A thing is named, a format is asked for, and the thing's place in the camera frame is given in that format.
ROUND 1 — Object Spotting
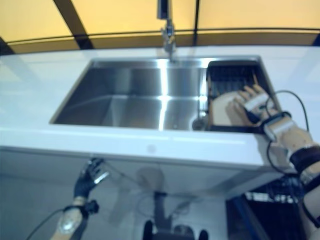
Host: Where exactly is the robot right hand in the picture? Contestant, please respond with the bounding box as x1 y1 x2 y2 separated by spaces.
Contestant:
226 84 284 126

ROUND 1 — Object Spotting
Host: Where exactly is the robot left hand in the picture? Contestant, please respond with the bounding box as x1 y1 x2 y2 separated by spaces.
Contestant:
74 157 110 199

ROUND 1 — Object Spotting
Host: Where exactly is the cream ceramic plate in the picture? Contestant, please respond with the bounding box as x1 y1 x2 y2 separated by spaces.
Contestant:
208 91 254 127

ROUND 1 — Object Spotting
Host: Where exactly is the grey cabinet door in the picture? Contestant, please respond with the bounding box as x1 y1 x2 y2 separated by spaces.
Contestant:
99 159 163 198
159 163 283 201
0 146 96 181

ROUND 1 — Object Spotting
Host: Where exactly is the black robot left foot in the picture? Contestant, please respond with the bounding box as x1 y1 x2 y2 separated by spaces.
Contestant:
143 219 155 240

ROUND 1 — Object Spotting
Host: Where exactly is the stainless steel sink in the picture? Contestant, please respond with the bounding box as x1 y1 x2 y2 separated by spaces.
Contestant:
49 55 284 133

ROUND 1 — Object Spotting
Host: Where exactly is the chrome gooseneck kitchen faucet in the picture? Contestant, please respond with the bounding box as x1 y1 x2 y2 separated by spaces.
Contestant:
156 0 177 63

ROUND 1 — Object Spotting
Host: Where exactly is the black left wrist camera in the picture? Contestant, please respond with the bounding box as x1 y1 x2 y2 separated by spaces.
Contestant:
84 199 100 214

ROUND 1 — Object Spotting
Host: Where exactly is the black wire dish rack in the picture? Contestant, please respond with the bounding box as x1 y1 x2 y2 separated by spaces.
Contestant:
204 59 283 133

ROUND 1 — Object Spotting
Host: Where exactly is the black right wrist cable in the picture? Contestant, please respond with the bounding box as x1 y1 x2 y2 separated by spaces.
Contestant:
265 90 310 174

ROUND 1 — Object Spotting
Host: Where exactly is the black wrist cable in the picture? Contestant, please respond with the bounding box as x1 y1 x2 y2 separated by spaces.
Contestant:
26 208 66 240
265 90 310 174

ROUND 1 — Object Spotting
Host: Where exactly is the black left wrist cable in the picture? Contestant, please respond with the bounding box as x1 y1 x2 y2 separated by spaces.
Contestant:
26 208 66 240

